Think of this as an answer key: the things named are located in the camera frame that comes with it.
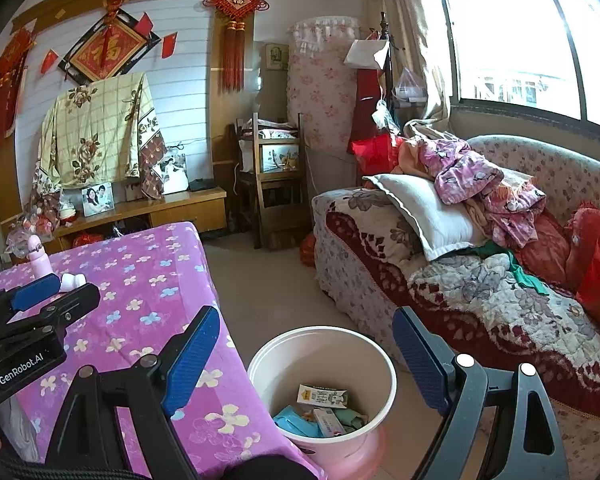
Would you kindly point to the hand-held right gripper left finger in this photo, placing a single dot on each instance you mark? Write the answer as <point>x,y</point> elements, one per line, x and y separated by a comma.
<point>190,360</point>

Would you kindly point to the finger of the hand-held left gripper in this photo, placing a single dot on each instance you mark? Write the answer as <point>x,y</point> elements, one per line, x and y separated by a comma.
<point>35,292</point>
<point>75,302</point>

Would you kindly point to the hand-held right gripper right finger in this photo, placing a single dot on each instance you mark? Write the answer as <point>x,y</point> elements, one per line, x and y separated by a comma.
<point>420,355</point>

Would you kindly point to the white trash bin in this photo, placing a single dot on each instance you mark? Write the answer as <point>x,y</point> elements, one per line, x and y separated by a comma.
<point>280,360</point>

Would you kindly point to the pale green packet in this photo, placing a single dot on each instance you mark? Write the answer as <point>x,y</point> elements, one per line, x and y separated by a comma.
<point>352,419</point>

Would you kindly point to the small white medicine box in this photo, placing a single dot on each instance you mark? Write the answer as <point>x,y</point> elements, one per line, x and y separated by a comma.
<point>330,422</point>

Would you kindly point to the white plastic bottle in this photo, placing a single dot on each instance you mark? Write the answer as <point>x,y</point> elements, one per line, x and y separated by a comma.
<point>72,282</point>

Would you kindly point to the pink thermos bottle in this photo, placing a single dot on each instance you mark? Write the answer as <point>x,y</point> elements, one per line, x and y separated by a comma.
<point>40,260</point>

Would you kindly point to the pink floral blanket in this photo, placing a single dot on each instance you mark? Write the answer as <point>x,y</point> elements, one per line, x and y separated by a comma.
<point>145,280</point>

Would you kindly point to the floral wrapped bouquet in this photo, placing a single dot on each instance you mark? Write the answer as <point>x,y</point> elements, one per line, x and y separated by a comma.
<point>42,215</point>

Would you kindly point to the red patterned sofa quilt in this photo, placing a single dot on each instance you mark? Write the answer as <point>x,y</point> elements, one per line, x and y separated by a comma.
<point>480,300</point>

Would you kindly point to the small framed photo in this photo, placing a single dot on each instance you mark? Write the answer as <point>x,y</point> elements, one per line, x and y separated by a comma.
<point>97,200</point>

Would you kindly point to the green cloth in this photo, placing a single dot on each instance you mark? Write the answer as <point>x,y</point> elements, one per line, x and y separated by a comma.
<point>522,272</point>

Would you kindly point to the floral fabric sofa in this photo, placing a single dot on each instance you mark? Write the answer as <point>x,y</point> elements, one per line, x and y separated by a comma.
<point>340,240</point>

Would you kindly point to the white pillow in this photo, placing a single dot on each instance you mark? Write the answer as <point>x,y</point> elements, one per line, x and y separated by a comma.
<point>430,215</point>

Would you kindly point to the wooden cabinet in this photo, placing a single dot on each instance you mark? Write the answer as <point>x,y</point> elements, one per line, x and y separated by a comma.
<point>180,207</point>

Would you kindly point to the red plastic bag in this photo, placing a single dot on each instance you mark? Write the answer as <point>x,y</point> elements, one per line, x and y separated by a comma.
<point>307,250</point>

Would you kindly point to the red satin cushion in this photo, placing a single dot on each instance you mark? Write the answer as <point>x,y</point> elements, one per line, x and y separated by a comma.
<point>545,255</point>

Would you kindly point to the large framed photo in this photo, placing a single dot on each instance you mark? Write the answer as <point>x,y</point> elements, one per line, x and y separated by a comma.
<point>172,175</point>

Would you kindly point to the small black box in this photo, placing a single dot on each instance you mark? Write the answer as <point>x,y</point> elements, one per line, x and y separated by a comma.
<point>201,184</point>

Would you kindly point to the yellow floral cloth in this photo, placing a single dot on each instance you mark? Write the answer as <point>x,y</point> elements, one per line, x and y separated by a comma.
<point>95,125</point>

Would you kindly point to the wooden chair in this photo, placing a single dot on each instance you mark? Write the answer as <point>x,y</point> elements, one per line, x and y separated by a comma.
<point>280,195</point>

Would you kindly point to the pink floral clothing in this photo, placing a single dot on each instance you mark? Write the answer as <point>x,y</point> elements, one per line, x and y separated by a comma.
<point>460,170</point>

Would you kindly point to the red gift bag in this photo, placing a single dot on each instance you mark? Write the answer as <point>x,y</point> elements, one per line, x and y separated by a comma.
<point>375,155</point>

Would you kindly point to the red hanging banner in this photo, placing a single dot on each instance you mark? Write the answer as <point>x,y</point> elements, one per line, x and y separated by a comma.
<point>5,85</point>

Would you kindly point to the floral picture box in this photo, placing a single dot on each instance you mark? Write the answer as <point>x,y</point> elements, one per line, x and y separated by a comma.
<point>279,157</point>

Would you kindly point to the small red paper flag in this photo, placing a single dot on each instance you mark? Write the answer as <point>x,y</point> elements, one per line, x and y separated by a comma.
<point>50,61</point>
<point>169,45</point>

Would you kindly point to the dark red garment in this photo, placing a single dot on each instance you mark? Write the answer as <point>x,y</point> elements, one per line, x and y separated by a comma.
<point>367,105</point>

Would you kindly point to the beige curtain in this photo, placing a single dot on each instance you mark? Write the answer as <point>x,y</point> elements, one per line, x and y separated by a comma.
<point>430,95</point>

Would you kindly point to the hanging clear plastic bag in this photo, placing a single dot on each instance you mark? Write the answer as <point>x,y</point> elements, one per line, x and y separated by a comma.
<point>409,87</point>

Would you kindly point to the floral covered air conditioner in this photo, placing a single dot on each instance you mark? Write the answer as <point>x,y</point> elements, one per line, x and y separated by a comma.
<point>320,90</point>

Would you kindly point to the white paper bag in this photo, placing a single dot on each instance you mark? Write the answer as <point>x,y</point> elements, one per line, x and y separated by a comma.
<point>367,52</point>

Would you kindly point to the window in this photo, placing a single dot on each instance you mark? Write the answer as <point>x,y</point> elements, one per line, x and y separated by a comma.
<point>510,40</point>

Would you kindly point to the red knot decoration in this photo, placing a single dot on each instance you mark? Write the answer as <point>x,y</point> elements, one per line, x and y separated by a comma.
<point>235,5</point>

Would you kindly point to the red diamond wall frame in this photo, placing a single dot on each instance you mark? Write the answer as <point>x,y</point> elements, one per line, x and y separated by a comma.
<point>102,50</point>

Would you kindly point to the small wall picture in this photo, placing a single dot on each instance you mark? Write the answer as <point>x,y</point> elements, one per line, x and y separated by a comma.
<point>277,55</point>

